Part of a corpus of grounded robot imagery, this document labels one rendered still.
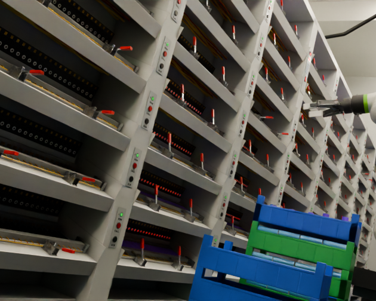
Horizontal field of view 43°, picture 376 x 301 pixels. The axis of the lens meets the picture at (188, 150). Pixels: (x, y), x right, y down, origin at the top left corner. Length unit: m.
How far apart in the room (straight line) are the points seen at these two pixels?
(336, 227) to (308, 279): 0.33
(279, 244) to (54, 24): 0.87
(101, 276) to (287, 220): 0.58
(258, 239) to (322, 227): 0.19
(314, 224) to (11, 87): 0.90
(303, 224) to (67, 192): 0.68
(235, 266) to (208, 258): 0.07
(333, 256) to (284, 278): 0.31
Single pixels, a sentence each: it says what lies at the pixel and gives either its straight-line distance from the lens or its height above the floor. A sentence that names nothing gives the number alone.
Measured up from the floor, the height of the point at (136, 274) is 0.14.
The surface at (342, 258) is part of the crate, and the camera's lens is 1.44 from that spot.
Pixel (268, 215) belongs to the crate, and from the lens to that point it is 1.48.
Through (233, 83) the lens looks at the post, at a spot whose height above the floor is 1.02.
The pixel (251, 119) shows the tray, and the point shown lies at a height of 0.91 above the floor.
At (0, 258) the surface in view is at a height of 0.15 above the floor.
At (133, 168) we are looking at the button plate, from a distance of 1.51.
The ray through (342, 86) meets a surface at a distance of 3.95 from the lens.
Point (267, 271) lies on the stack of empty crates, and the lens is 1.16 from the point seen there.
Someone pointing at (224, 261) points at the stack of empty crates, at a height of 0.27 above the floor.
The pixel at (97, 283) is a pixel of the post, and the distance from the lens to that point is 1.49.
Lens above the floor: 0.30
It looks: 10 degrees up
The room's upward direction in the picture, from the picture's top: 14 degrees clockwise
